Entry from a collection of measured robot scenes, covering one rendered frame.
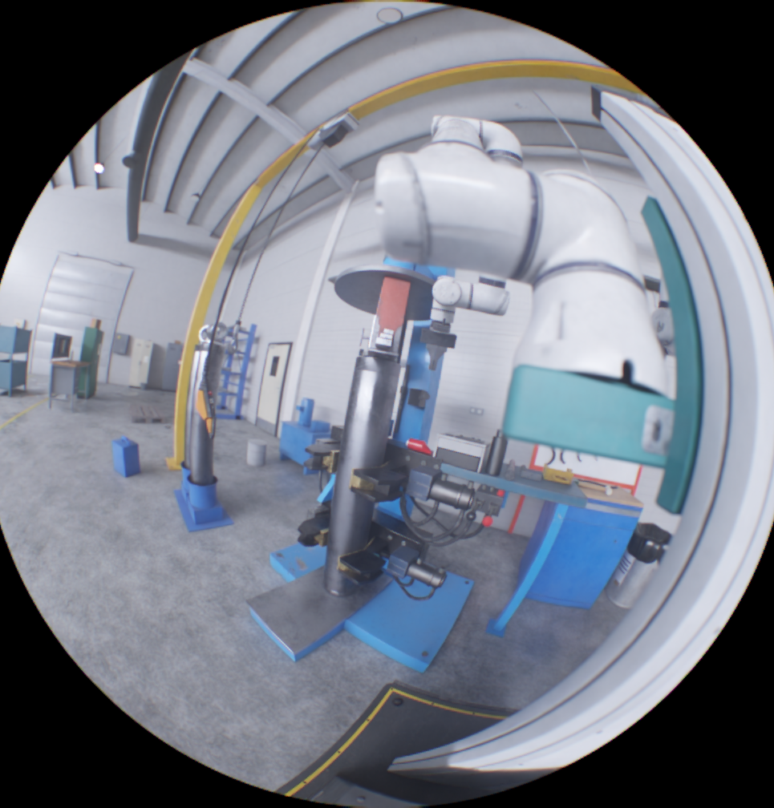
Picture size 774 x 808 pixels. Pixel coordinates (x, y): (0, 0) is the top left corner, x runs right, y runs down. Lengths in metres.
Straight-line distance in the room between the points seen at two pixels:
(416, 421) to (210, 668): 1.79
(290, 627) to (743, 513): 1.41
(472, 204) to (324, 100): 6.50
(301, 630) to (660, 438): 1.38
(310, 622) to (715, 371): 1.47
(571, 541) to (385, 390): 1.64
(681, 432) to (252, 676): 1.49
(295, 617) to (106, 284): 11.70
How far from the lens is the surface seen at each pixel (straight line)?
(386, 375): 1.01
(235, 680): 1.42
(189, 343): 3.19
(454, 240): 0.26
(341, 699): 1.37
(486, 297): 0.75
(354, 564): 1.19
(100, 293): 11.80
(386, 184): 0.27
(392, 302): 0.94
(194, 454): 2.07
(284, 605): 1.46
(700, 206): 0.26
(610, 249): 0.28
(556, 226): 0.27
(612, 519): 1.97
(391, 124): 6.42
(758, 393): 0.19
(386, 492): 0.98
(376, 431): 1.02
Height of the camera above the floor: 1.31
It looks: 2 degrees down
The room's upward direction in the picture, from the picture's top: 11 degrees clockwise
